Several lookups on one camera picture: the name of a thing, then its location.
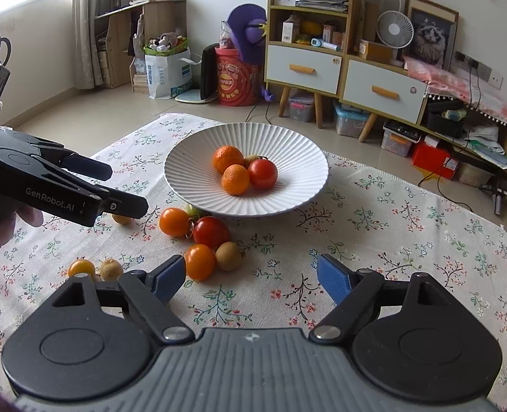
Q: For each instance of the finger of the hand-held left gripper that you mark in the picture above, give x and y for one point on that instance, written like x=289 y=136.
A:
x=126 y=204
x=90 y=167

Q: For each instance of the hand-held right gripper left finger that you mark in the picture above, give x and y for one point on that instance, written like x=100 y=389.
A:
x=170 y=277

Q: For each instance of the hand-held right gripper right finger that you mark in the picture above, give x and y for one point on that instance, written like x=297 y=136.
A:
x=335 y=281

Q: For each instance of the brown kiwi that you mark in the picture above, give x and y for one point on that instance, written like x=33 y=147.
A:
x=111 y=269
x=228 y=256
x=121 y=219
x=250 y=161

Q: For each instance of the orange tomato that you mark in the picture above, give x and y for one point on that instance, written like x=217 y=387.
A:
x=175 y=222
x=199 y=262

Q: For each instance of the red tomato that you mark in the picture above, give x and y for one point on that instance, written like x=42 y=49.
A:
x=210 y=231
x=262 y=174

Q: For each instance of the light green tomato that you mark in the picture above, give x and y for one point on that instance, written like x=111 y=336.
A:
x=193 y=210

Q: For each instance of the small yellow tomato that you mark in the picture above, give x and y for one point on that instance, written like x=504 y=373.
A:
x=81 y=268

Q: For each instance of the white ribbed plate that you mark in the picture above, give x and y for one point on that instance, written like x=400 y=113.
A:
x=279 y=146

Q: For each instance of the person's left hand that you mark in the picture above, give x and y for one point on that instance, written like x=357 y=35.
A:
x=4 y=236

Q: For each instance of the floral tablecloth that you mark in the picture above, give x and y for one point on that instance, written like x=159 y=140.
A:
x=365 y=223

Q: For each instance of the orange tangerine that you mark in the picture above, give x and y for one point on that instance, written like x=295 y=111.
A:
x=235 y=180
x=228 y=158

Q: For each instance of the white paper bag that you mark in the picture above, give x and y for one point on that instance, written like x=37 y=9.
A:
x=167 y=75

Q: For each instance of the light blue bathroom scale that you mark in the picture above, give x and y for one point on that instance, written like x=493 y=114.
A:
x=191 y=96

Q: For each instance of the plush toys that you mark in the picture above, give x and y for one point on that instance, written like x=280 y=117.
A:
x=165 y=43

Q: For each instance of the beige curtain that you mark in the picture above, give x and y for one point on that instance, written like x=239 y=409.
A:
x=88 y=21

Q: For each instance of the black flat panel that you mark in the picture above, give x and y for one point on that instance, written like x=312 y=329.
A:
x=208 y=73

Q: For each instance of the red box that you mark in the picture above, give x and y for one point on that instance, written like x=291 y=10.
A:
x=431 y=158

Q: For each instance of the clear box of tools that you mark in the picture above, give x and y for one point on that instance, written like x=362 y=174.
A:
x=401 y=139

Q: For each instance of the blue lid storage box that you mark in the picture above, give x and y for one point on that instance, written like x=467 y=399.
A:
x=350 y=120

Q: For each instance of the wooden bookshelf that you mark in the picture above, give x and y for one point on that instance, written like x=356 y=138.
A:
x=159 y=17

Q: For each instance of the red bucket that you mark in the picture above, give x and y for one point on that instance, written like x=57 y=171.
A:
x=236 y=79

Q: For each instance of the clear plastic tub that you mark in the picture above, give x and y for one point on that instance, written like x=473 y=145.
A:
x=472 y=174

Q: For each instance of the small clear storage box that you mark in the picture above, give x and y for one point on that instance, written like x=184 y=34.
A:
x=301 y=109

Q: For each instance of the purple toy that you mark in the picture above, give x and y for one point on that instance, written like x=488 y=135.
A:
x=266 y=94

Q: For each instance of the black hand tool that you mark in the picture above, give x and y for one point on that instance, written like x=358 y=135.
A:
x=498 y=193

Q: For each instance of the black basket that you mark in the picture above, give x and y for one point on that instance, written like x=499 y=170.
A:
x=444 y=122

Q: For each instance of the low wooden drawer cabinet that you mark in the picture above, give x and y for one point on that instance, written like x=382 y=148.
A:
x=382 y=90

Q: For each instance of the loose papers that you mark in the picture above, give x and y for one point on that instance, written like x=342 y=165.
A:
x=489 y=146

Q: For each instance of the purple plush hat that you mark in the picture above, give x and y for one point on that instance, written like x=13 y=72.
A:
x=247 y=25

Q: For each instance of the tall wooden shelf cabinet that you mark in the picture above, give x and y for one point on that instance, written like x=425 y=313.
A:
x=305 y=68

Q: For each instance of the cardboard box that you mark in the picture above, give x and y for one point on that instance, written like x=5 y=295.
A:
x=375 y=51

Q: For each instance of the pink cloth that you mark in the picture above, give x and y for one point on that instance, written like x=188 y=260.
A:
x=472 y=90

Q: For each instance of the white blue thermometer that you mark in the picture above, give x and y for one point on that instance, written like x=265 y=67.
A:
x=322 y=44

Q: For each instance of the white carton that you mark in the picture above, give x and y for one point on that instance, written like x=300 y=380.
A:
x=290 y=30

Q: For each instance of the small medicine boxes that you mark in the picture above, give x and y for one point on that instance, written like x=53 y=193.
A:
x=331 y=34

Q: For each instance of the yellow round container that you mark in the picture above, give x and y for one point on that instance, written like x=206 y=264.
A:
x=311 y=29

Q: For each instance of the small white desk fan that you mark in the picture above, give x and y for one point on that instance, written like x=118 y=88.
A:
x=394 y=29

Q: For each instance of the framed cat picture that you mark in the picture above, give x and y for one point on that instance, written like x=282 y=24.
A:
x=429 y=36

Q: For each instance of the wall socket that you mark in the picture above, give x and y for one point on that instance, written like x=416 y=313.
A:
x=485 y=72

